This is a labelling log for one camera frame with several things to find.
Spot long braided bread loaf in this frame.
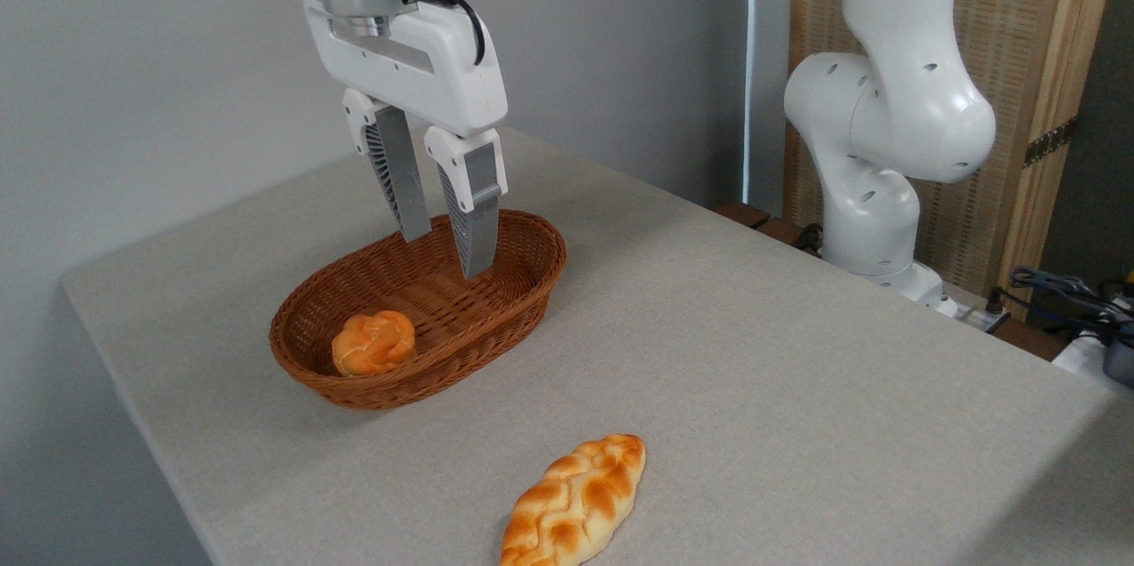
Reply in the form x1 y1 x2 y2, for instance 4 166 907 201
500 434 647 566

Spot metal screen hinge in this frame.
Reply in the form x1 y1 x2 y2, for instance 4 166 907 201
1024 116 1078 169

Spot bundle of dark cables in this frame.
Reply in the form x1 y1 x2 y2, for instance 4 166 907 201
997 266 1134 341

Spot round knotted bread roll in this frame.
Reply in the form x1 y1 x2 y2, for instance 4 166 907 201
331 310 417 378

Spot white power strip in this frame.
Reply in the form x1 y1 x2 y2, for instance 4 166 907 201
1052 329 1134 390

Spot brown wicker oval basket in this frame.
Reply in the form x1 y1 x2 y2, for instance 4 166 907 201
269 209 568 411

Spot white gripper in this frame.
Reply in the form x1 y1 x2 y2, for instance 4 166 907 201
290 0 510 280

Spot dark grey box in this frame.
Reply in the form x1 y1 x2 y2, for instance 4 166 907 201
1102 338 1134 389

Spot brown wooden base boards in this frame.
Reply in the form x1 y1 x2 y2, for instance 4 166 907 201
712 200 827 259

